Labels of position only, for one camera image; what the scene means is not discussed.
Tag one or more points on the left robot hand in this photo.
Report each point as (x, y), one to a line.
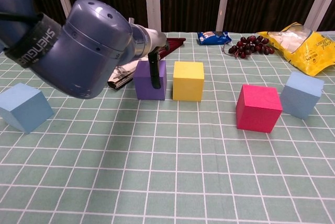
(156, 72)

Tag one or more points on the purple foam cube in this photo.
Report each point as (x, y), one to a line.
(142, 85)

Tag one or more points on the yellow foam cube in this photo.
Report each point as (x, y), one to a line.
(188, 85)

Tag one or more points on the magenta foam cube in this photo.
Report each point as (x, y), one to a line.
(257, 109)

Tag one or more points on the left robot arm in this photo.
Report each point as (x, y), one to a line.
(89, 46)

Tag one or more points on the painted paper folding fan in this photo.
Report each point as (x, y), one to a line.
(123, 76)

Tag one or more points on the blue snack packet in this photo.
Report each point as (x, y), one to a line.
(213, 37)

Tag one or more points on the dark red grape bunch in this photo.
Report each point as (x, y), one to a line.
(248, 46)

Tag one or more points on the green checked tablecloth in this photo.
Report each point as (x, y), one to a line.
(167, 169)

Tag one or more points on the light blue foam cube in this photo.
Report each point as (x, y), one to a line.
(301, 95)
(23, 109)

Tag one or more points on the yellow snack bag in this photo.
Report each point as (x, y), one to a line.
(314, 56)

